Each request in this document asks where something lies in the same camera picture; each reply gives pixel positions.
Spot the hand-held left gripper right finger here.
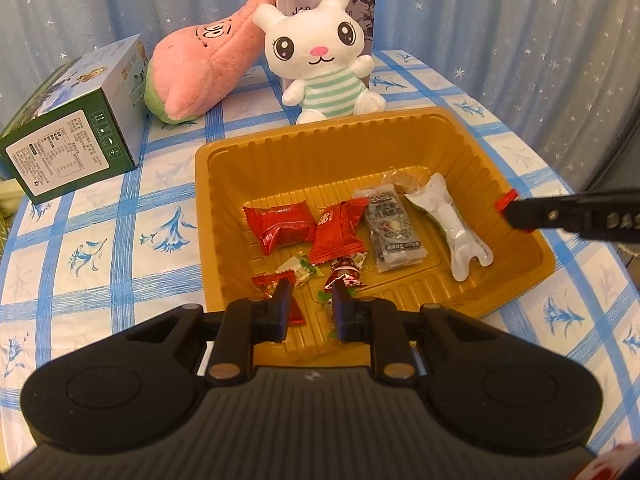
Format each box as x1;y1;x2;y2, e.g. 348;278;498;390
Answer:
331;280;506;386

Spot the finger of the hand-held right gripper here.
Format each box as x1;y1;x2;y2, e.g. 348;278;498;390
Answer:
504;195;591;233

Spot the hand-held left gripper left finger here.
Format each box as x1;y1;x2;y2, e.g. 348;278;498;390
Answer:
122;278;293;387

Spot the small green candy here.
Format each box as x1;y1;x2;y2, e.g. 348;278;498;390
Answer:
315;287;341;343

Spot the small red patterned snack packet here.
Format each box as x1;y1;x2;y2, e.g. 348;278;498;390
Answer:
494;188;521;211
251;270;307;328

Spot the brown red candy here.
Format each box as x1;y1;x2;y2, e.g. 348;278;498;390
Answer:
324;252;370;291

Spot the yellow green snack packet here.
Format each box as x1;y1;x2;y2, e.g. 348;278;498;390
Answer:
272;254;323;288

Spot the red packet with white logo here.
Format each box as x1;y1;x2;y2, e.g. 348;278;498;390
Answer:
308;197;370;264

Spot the long green snack packet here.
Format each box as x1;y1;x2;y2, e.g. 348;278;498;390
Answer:
402;172;493;282

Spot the large red snack packet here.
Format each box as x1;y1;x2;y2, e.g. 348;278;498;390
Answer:
242;200;317;256

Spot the grey clear snack packet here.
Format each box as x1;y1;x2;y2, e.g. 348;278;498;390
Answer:
352;186;431;273

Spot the clear candy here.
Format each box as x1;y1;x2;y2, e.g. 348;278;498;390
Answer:
381;167;428;192

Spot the brown plastic tray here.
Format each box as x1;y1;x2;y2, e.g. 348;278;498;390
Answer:
192;106;557;368

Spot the blue plaid tablecloth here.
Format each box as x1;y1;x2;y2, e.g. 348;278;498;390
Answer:
0;49;640;461

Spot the blue star curtain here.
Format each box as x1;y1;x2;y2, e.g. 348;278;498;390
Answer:
0;0;640;191

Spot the red white patterned item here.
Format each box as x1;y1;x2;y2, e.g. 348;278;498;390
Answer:
575;442;640;480

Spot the pink plush toy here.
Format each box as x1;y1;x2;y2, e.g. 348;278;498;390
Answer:
144;0;276;125

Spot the grey printed box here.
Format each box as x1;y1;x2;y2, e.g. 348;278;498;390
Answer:
270;0;377;91

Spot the white rabbit plush toy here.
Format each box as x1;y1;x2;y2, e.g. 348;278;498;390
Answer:
251;0;387;126

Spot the green white carton box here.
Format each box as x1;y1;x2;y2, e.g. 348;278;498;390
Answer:
0;34;148;204

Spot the green covered sofa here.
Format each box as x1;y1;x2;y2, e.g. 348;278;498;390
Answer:
0;177;26;241

